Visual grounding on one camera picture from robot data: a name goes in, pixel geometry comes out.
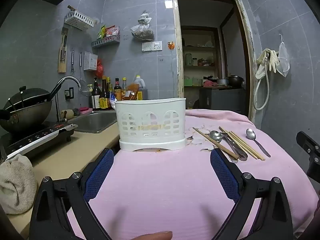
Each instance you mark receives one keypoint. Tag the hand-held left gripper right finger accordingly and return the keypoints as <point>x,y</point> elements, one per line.
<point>225,175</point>

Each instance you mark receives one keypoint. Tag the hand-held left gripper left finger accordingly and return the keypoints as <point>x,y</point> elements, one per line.
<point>100,172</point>

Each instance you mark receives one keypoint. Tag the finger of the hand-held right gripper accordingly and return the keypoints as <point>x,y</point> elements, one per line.
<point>303,142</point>

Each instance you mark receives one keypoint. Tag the white plastic utensil basket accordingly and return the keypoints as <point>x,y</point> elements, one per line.
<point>150,110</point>

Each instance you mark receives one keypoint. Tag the person's left hand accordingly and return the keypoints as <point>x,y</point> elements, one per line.
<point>155,236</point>

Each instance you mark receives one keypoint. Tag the metal spoon left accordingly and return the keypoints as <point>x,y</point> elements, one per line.
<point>241,155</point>

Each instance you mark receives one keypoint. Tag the metal spoon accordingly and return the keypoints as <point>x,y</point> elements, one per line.
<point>215,136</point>
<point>241,155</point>
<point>250,134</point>

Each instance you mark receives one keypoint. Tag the steel sink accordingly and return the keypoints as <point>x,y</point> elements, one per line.
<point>97,121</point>

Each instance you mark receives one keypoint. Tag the pink sponge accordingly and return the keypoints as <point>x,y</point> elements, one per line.
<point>85,109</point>

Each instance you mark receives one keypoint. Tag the steel wool scrubber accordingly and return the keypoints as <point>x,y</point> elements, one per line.
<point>76,112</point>

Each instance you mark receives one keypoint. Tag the pink cloth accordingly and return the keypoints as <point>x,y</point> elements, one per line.
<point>162,192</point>

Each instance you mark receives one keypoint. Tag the brown loofah scrubber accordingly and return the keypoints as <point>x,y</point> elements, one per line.
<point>67,113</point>

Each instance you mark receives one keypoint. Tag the white blue salt bag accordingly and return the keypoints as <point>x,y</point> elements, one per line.
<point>113,102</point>

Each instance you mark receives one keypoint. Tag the black induction cooker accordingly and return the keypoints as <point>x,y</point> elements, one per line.
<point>37,137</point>

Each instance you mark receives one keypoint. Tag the dark bottle yellow label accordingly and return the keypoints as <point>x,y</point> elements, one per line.
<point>104,100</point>

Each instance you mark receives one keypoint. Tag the grey cabinet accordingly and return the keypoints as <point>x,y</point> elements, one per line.
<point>222,100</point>

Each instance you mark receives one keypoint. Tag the dark bottle black cap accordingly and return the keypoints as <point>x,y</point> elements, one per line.
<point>95,97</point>

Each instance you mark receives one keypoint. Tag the sauce bottle red label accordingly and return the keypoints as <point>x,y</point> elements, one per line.
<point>117,90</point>

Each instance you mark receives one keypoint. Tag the orange noodle packet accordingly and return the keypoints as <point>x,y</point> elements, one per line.
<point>131,93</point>

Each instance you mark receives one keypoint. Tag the white mesh bag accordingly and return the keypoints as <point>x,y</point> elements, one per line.
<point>283,60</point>

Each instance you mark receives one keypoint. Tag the beige towel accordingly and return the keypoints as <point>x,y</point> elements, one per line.
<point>15,185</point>

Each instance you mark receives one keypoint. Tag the metal strainer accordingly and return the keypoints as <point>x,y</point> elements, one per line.
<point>83,87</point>

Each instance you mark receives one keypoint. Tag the cream rubber gloves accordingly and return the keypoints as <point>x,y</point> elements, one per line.
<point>273,60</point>

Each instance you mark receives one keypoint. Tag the sauce bottle yellow cap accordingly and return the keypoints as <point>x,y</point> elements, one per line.
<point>109,85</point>

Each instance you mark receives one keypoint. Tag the slim bottle yellow cap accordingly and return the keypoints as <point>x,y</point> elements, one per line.
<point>124,85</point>

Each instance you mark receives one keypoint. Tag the dark pot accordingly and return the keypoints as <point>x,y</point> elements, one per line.
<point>235,81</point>

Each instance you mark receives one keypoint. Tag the dark wok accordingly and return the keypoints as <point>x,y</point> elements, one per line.
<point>25,120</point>

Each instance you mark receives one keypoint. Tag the steel pot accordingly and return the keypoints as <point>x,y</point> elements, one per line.
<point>222,82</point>

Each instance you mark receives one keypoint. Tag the pink rag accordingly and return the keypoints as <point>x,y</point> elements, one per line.
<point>209,83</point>

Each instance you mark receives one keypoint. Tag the chrome faucet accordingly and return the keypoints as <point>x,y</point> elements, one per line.
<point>70,78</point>

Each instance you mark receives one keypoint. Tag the green box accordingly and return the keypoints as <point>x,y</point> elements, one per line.
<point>188,82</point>

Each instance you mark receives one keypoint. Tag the red plastic bag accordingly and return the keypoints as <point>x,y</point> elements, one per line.
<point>99,68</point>

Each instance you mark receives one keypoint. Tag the black wok lid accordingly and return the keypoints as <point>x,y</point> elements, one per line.
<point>27,96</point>

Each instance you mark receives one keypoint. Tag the metal peeler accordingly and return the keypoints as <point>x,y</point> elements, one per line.
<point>72,62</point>

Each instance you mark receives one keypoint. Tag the wooden knife rack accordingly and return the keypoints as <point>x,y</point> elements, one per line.
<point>62,65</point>

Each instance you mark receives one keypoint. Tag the green thermos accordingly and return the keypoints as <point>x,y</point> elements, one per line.
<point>188,59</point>

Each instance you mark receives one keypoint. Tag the wooden shelf unit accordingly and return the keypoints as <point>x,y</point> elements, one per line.
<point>200,47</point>

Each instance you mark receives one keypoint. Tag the green yellow snack packet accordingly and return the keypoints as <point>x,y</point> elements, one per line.
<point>101,32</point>

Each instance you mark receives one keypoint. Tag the red snack packet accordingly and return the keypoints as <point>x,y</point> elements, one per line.
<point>112,31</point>

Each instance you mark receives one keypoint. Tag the hanging clear plastic bag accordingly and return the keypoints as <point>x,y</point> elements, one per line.
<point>142,30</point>

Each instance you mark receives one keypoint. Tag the wooden rolling pin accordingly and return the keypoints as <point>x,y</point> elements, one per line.
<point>70,8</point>

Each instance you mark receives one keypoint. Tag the small black wall socket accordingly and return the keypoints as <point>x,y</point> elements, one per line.
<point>69,93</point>

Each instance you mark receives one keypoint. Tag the white wall box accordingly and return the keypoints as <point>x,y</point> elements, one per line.
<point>90,60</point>

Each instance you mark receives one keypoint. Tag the worn door frame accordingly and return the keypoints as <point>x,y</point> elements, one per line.
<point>178,55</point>

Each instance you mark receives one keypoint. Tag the grey wall shelf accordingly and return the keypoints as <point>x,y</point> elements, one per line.
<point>106,42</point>

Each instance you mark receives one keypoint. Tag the white wall socket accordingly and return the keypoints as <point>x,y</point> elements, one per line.
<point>151,46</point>

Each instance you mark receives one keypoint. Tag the orange wall hook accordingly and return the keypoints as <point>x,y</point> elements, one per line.
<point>170,46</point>

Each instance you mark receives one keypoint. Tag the white wall basket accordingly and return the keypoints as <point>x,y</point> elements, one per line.
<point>78,20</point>

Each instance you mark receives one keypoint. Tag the white wall sticker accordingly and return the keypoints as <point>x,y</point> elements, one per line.
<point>168,4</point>

